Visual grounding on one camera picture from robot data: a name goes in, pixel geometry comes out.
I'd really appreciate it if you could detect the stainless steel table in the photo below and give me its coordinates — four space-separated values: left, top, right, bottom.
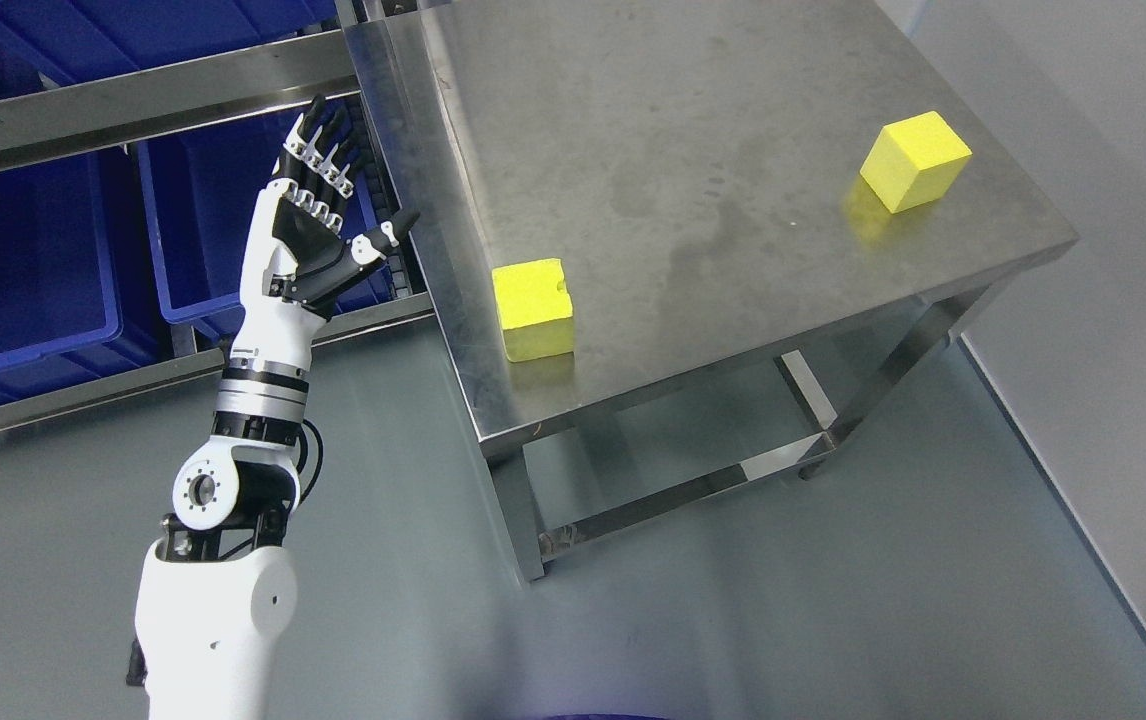
346 1 1077 582

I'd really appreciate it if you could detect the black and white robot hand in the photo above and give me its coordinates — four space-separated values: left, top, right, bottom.
227 95 419 378

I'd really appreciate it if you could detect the stainless steel shelf rack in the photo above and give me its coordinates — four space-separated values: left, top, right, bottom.
0 1 385 433

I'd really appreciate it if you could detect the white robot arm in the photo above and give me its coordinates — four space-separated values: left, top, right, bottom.
126 341 320 719

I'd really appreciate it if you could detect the yellow foam block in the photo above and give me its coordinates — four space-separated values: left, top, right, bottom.
858 110 974 214
490 258 576 363

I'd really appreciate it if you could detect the blue plastic bin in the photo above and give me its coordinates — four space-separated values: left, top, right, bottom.
0 150 168 406
0 1 337 85
136 100 398 341

